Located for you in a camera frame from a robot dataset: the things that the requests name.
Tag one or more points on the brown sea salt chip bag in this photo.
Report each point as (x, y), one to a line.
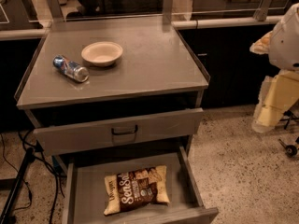
(134, 189)

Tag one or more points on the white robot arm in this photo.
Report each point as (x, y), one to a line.
(280, 93)

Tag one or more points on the grey upper drawer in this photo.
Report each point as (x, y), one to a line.
(97, 134)

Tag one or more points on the grey metal drawer cabinet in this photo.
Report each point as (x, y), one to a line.
(155, 74)

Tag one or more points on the grey open middle drawer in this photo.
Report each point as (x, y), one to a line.
(86, 194)

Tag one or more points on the white paper bowl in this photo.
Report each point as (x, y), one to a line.
(102, 54)

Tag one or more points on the black tripod leg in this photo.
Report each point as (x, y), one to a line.
(16, 184)

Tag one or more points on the black drawer handle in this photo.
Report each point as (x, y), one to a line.
(124, 130)

